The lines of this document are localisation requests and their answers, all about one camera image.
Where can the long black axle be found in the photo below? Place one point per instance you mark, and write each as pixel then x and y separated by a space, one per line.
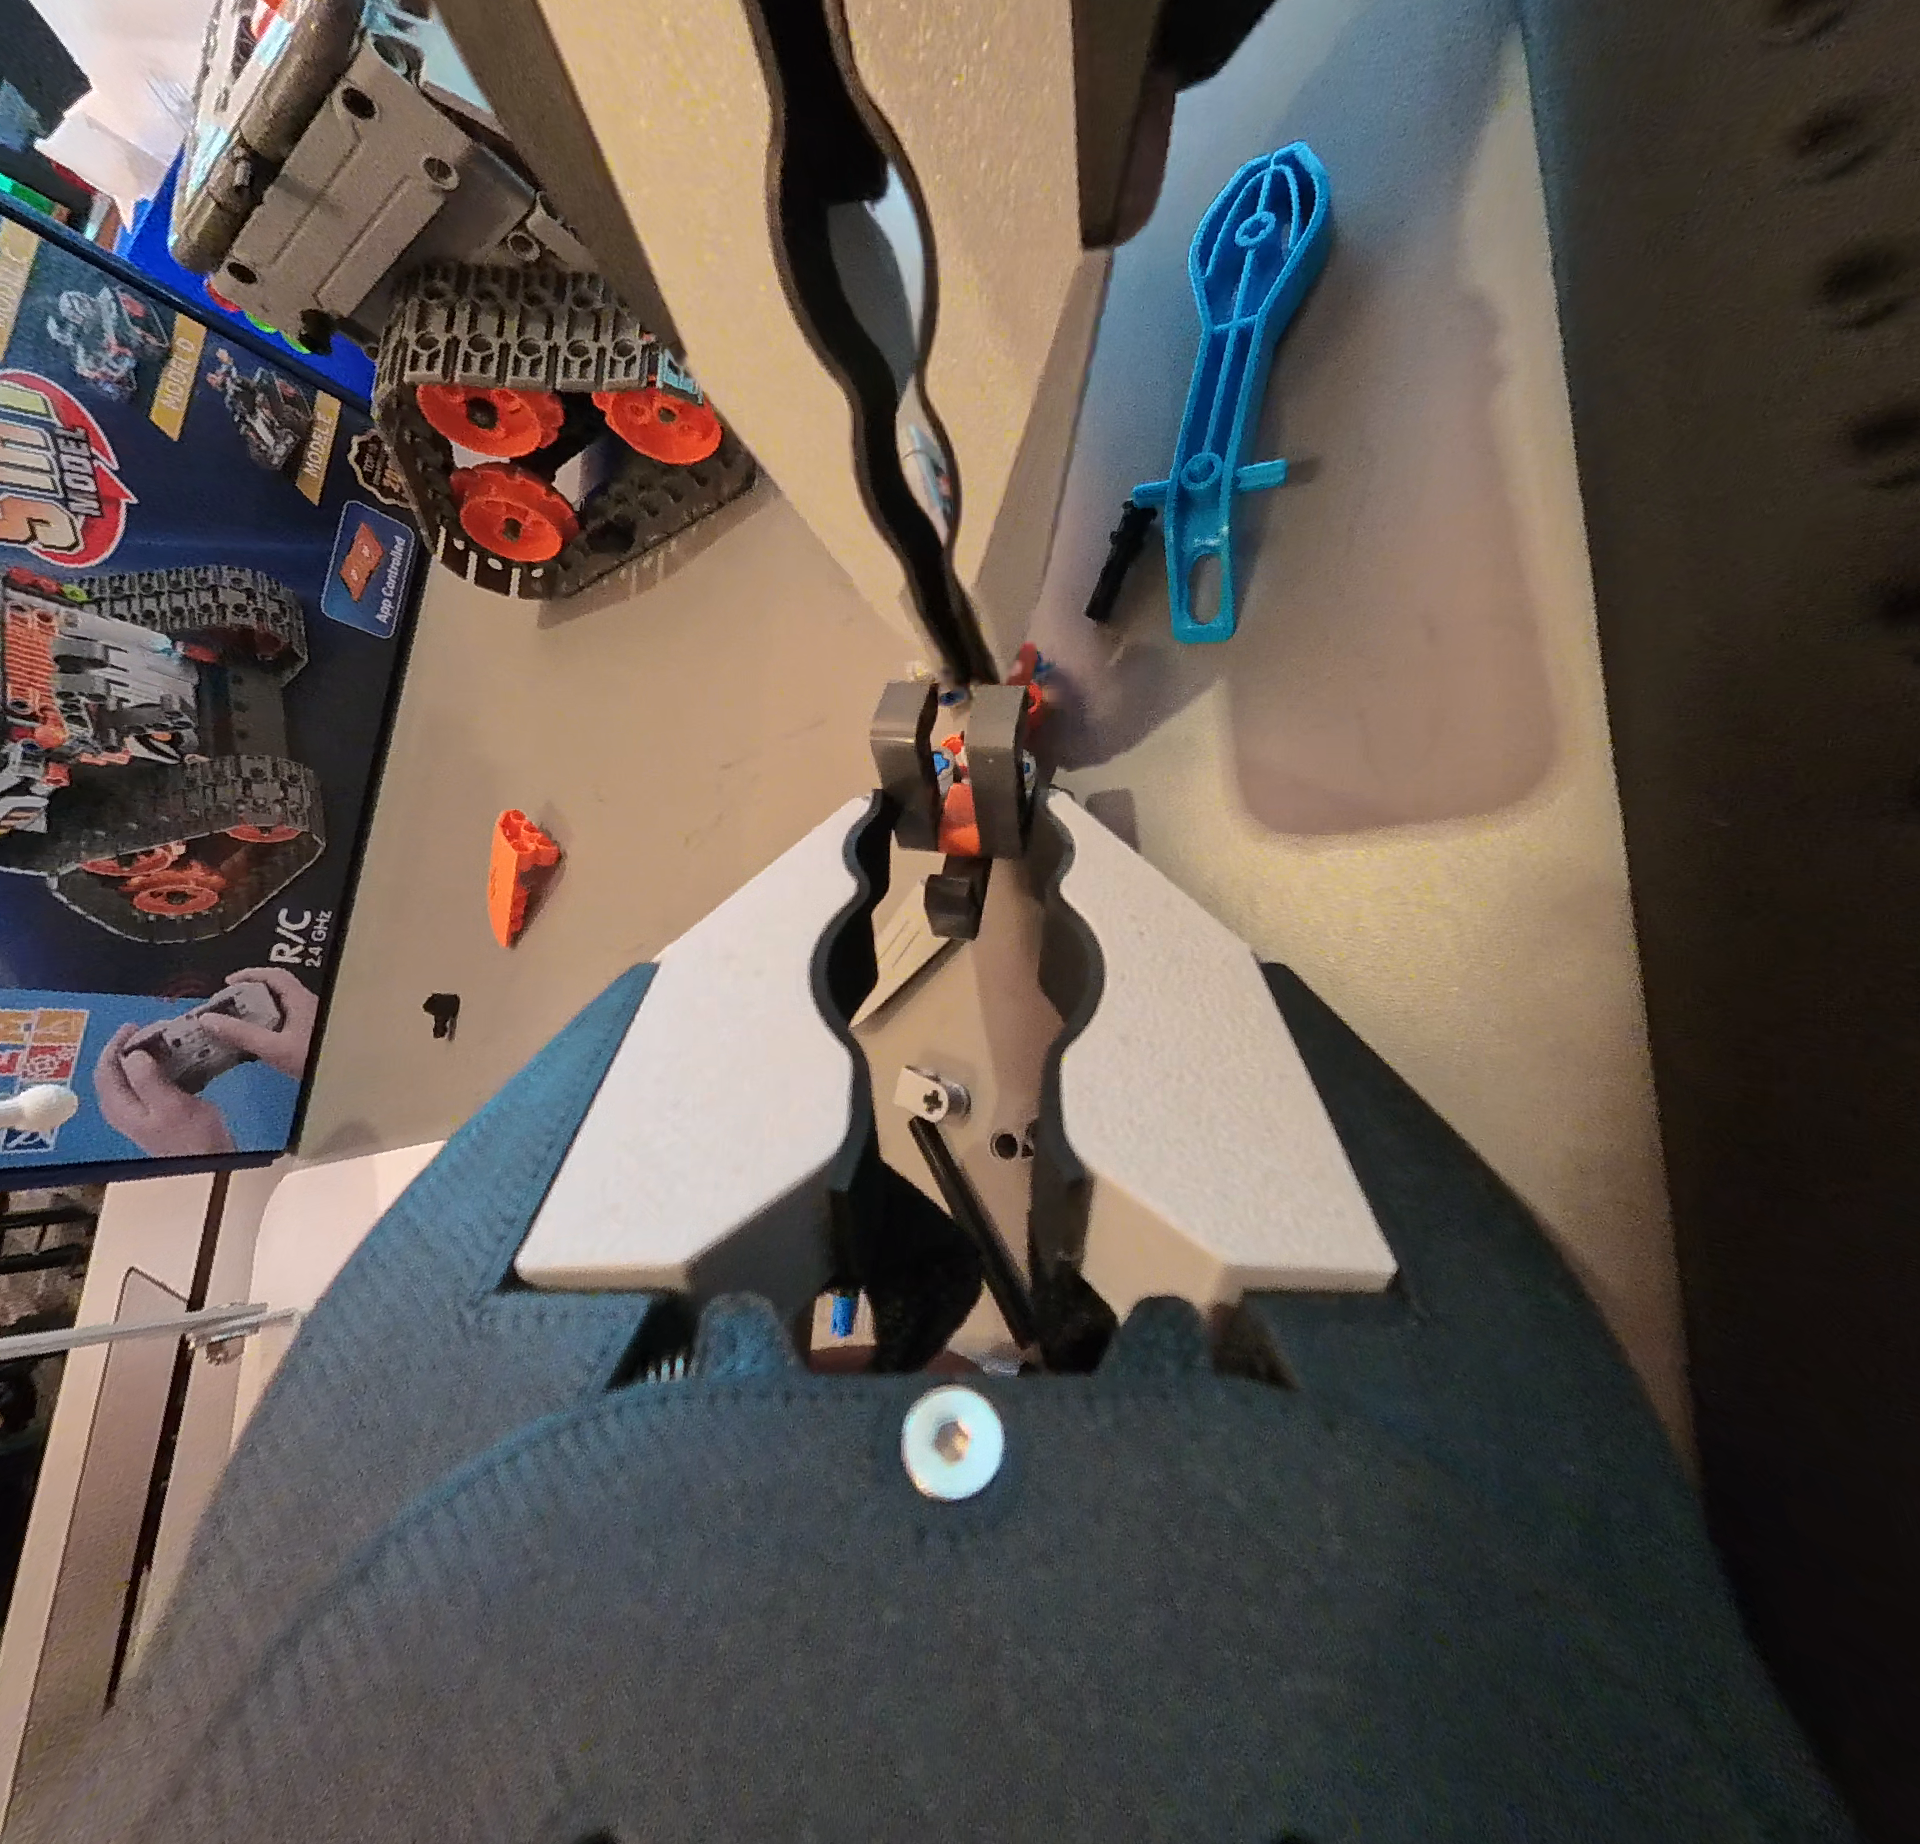
pixel 976 1227

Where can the grey tracked toy robot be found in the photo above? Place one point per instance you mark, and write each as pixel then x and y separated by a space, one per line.
pixel 376 194

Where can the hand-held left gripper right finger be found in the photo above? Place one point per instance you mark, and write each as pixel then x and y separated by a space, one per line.
pixel 1217 1126

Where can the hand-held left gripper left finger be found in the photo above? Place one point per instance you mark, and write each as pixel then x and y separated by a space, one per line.
pixel 691 1126

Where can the dark blue robot kit box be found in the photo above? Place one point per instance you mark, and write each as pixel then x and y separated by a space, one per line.
pixel 178 748

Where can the cyan plastic brick tool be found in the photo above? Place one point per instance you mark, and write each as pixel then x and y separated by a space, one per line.
pixel 1244 300

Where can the small black brick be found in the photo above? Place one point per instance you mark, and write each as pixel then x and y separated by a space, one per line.
pixel 442 1018

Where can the black perforated pad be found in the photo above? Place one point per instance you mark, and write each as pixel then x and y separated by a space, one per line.
pixel 1773 823

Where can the orange wedge brick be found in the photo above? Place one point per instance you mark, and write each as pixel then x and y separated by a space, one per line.
pixel 523 875

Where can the grey orange brick claw assembly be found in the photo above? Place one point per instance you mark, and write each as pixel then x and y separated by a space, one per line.
pixel 1000 779

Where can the black pin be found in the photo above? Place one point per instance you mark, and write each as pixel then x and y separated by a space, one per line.
pixel 1118 562

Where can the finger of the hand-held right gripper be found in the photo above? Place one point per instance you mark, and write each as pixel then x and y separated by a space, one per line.
pixel 659 150
pixel 1005 150

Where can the black blue pin connector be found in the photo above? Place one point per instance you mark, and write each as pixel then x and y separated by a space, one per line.
pixel 849 1313

